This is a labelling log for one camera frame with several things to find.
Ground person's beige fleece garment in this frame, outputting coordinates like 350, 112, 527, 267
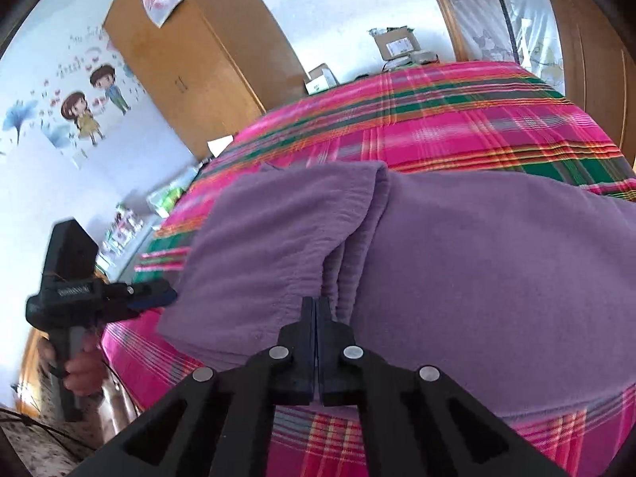
99, 368, 142, 440

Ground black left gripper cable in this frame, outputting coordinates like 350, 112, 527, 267
0, 405, 100, 458

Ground plaid bed sheet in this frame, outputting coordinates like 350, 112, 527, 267
99, 60, 636, 477

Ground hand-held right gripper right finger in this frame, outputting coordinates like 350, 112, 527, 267
315, 297, 567, 477

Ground white and green plastic bag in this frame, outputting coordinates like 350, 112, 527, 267
146, 169, 200, 217

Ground small items on shelf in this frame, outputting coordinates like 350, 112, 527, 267
97, 201, 150, 269

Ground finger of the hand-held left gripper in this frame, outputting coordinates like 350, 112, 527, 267
126, 281, 178, 301
130, 301, 175, 316

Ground wooden door frame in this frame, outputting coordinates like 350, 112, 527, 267
417, 0, 473, 63

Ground wooden wardrobe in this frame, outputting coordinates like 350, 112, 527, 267
103, 0, 309, 160

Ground cartoon couple wall sticker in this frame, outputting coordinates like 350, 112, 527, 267
0, 25, 150, 160

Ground black curtain strip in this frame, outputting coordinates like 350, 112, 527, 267
484, 0, 530, 68

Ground person's left hand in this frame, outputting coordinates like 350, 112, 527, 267
40, 335, 103, 398

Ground clear plastic door curtain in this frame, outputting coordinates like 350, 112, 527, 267
432, 0, 567, 95

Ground white cardboard box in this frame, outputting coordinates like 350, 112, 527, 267
304, 64, 339, 95

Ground wooden door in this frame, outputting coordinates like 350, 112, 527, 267
534, 0, 636, 160

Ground white paper sheet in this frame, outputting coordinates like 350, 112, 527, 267
207, 135, 235, 159

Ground brown cardboard box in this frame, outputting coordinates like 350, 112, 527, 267
370, 25, 418, 60

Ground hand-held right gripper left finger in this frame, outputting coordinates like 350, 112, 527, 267
87, 297, 317, 477

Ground purple fleece pants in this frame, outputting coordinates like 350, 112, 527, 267
156, 160, 636, 421

